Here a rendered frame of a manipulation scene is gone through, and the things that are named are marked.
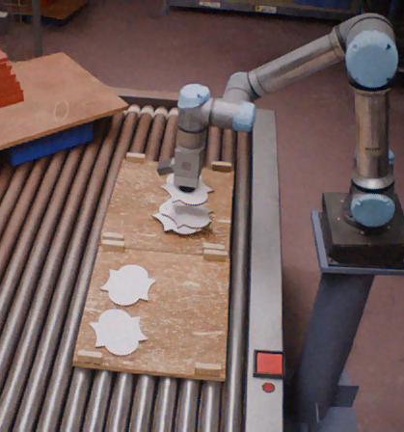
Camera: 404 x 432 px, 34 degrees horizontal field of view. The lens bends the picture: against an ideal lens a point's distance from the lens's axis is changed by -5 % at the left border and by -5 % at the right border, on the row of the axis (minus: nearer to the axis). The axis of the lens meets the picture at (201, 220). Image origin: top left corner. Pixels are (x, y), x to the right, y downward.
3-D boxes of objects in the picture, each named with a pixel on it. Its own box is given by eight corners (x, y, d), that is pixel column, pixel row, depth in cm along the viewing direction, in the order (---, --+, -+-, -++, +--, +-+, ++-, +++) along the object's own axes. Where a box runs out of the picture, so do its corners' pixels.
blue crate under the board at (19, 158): (56, 102, 246) (55, 78, 240) (95, 140, 228) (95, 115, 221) (-22, 125, 231) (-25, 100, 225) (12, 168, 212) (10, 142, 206)
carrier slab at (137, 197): (233, 174, 218) (234, 170, 217) (228, 261, 186) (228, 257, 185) (122, 163, 219) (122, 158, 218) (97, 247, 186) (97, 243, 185)
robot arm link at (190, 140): (174, 131, 174) (180, 116, 180) (173, 147, 177) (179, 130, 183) (203, 136, 173) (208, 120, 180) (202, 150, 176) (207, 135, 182)
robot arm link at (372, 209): (392, 200, 187) (396, 14, 154) (394, 233, 175) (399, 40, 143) (351, 200, 190) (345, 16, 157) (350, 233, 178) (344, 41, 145)
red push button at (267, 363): (281, 358, 161) (282, 354, 160) (281, 376, 156) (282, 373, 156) (255, 356, 161) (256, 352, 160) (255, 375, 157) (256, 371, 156)
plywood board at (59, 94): (63, 55, 255) (63, 51, 254) (128, 109, 225) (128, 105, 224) (-64, 86, 230) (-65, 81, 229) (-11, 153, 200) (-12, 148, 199)
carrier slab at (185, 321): (228, 262, 186) (229, 257, 185) (224, 381, 154) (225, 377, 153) (98, 250, 186) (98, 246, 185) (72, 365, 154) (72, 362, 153)
